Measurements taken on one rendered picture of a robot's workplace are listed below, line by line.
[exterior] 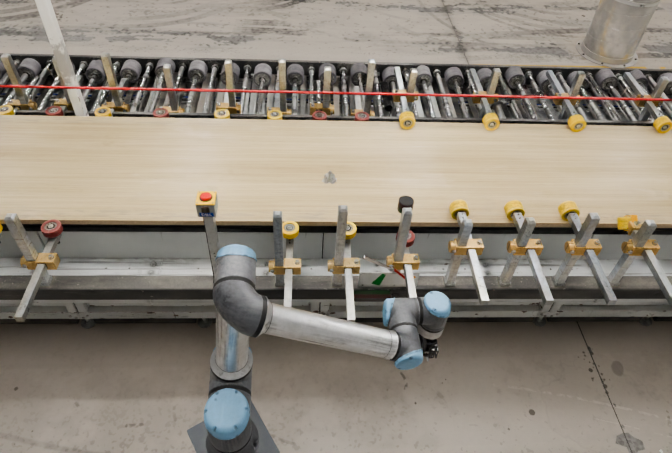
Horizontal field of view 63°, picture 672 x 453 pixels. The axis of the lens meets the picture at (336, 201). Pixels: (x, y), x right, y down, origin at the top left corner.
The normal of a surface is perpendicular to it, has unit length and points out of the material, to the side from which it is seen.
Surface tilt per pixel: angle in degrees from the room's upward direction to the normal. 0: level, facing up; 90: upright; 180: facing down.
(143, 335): 0
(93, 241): 90
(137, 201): 0
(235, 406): 5
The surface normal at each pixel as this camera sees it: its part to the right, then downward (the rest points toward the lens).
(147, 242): 0.04, 0.71
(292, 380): 0.05, -0.70
